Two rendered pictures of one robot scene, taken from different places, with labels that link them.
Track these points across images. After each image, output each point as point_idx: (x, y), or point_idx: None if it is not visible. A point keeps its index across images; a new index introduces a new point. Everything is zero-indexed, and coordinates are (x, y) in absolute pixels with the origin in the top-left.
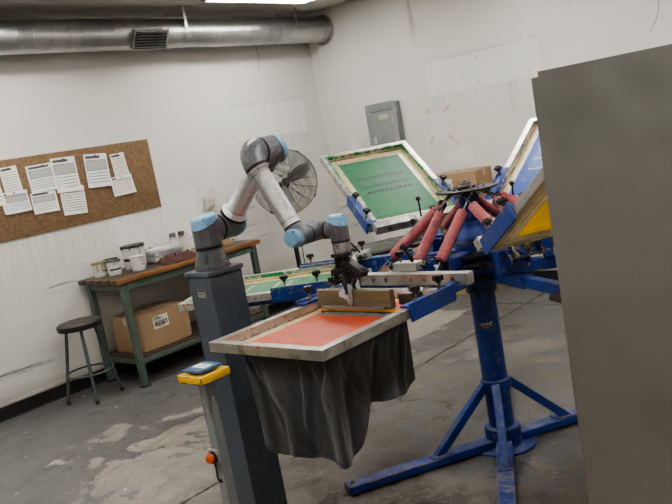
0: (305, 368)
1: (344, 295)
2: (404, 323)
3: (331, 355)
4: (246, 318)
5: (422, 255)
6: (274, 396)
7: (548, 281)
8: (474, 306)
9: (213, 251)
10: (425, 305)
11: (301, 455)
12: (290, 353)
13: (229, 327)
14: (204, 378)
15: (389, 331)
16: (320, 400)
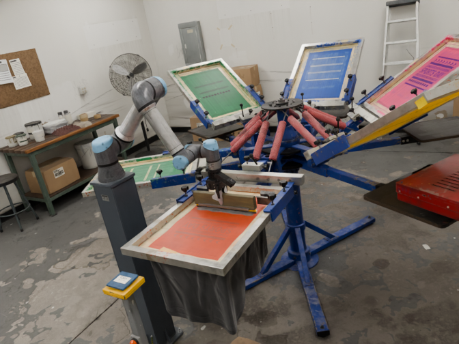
0: None
1: (216, 198)
2: None
3: (228, 269)
4: (139, 211)
5: (258, 155)
6: (174, 282)
7: (349, 175)
8: None
9: (112, 166)
10: (279, 207)
11: (196, 321)
12: (193, 266)
13: (128, 220)
14: (127, 293)
15: None
16: (213, 289)
